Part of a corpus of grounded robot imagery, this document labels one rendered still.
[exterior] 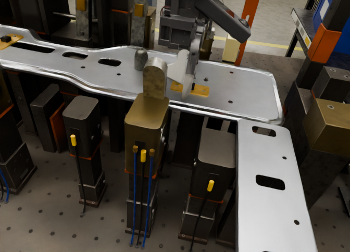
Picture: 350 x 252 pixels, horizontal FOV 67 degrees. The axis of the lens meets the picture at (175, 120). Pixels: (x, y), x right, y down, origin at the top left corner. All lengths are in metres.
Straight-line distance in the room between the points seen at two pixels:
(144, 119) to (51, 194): 0.42
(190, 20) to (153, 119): 0.19
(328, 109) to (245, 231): 0.28
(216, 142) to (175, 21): 0.23
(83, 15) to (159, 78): 0.41
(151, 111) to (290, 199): 0.25
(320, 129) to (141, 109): 0.30
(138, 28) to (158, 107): 0.36
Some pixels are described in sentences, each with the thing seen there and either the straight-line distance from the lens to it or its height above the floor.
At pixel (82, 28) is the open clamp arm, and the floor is 1.02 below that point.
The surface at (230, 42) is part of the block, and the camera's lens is 0.70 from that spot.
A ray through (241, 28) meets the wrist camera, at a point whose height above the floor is 1.16.
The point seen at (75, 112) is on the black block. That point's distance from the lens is 0.53.
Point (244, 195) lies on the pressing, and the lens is 0.41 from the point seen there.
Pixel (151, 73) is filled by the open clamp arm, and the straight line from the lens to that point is 0.43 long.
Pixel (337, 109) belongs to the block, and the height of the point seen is 1.06.
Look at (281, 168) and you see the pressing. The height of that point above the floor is 1.00.
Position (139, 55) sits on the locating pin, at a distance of 0.61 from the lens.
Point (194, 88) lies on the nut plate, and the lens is 0.58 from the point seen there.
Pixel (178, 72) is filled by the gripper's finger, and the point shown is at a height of 1.07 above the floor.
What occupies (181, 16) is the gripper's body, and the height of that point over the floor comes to 1.16.
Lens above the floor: 1.31
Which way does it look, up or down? 40 degrees down
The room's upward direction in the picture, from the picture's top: 8 degrees clockwise
